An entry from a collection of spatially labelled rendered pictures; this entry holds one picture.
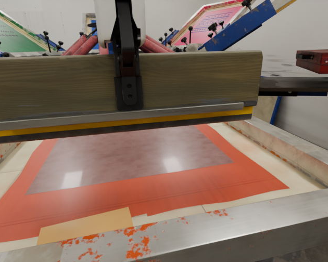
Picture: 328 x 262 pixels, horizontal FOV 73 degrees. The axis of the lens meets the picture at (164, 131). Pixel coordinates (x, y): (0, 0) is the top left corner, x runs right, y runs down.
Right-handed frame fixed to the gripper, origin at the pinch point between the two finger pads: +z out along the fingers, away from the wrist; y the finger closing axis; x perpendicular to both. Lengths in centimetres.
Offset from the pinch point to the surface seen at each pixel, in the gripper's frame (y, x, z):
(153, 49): -107, 22, -5
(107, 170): -6.4, -4.4, 14.7
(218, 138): -13.7, 20.1, 14.4
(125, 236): 12.6, -2.0, 11.1
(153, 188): 1.2, 2.5, 14.6
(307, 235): 15.3, 15.4, 12.8
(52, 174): -7.7, -13.6, 14.8
